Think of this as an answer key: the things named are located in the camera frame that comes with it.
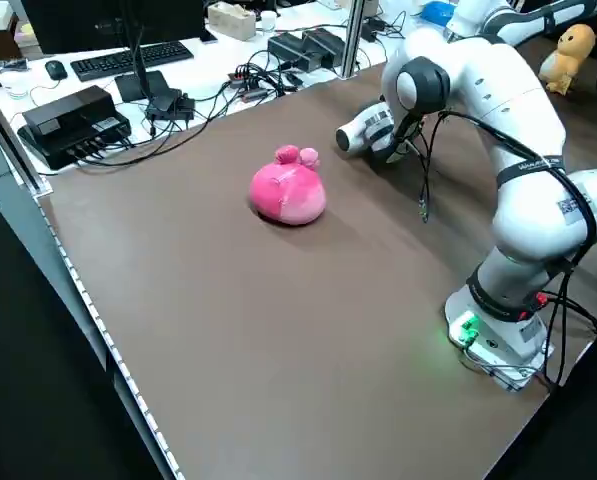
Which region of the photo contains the orange plush toy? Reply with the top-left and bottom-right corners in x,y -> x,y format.
537,23 -> 597,96

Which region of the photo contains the black ribbed power brick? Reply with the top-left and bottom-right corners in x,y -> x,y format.
267,31 -> 310,72
302,28 -> 347,65

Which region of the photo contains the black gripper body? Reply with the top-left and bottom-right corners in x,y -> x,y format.
369,144 -> 419,169

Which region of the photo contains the black keyboard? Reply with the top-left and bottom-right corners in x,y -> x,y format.
69,40 -> 196,83

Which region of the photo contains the black computer monitor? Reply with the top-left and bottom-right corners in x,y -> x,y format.
20,0 -> 207,104

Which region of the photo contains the aluminium frame post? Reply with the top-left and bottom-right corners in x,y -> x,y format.
0,74 -> 54,197
340,0 -> 367,79

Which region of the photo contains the black usb hub strip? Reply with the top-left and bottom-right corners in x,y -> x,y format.
227,66 -> 300,104

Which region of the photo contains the pink plush toy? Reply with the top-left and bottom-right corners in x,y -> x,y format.
248,144 -> 328,228

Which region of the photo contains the black power adapter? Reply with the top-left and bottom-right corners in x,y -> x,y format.
144,89 -> 197,124

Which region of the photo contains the black cable with silver connector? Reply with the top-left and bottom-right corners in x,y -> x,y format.
416,113 -> 442,224

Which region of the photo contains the blue plastic tray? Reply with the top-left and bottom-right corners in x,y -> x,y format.
421,0 -> 457,24

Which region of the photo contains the black hub box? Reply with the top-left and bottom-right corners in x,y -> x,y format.
21,84 -> 132,171

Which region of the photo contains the cardboard tissue box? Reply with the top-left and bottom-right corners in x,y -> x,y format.
206,0 -> 258,43

